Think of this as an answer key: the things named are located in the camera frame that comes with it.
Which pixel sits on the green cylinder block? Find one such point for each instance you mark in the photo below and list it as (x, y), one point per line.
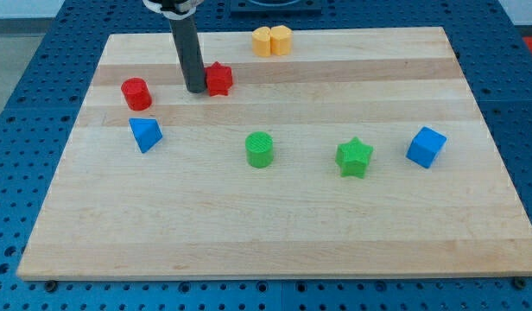
(259, 149)

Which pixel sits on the wooden board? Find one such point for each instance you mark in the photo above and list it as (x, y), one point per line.
(192, 207)

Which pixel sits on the red star block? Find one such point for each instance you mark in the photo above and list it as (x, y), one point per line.
(218, 79)

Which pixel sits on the green star block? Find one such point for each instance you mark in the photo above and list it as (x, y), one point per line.
(353, 158)

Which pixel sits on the blue cube block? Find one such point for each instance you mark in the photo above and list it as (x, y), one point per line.
(425, 147)

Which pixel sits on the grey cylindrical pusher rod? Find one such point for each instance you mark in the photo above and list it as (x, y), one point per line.
(187, 46)

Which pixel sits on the blue triangular prism block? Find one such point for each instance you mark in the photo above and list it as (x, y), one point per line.
(146, 132)

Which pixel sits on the red cylinder block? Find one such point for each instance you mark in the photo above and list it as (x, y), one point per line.
(136, 94)

